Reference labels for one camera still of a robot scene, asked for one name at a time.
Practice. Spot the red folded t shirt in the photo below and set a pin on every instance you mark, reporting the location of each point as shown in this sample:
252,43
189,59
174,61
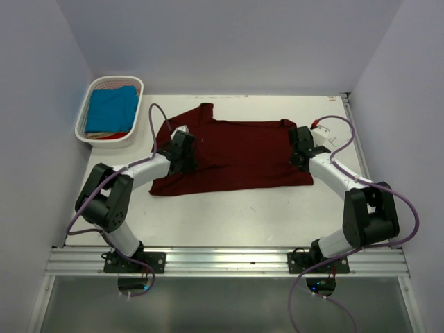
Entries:
114,136

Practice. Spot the aluminium table rail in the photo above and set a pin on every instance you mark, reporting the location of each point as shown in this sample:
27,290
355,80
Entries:
229,262
345,97

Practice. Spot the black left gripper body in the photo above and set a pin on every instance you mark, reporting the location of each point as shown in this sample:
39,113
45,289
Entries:
189,161

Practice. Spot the aluminium table right rail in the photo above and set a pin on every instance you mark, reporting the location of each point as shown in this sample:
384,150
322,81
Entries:
345,97

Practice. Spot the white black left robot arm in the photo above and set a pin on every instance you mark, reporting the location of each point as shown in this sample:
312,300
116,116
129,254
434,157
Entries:
105,196

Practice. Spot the beige folded t shirt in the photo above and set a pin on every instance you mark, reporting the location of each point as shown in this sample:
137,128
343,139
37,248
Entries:
98,135

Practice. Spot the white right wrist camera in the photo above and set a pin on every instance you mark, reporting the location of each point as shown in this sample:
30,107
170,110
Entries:
321,135

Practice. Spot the aluminium table front rail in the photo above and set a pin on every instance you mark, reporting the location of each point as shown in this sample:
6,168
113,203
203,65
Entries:
229,262

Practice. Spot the blue folded t shirt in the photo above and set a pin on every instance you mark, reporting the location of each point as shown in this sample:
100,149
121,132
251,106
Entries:
112,110

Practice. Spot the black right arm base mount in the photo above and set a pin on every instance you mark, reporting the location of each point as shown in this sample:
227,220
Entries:
301,259

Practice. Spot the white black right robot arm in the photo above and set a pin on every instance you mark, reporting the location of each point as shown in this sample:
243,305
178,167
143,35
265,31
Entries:
369,214

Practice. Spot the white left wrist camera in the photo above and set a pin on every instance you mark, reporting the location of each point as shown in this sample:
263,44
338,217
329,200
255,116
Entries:
182,128

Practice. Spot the dark red t shirt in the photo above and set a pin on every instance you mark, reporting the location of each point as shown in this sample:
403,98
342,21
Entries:
231,155

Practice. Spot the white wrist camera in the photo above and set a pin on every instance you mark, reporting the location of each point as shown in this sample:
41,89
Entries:
182,128
321,135

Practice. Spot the white plastic laundry basket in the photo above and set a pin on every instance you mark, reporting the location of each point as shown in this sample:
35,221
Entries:
108,82

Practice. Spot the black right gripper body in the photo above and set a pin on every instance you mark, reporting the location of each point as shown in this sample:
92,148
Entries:
292,159

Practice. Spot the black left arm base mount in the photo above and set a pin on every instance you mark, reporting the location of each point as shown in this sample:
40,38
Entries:
141,262

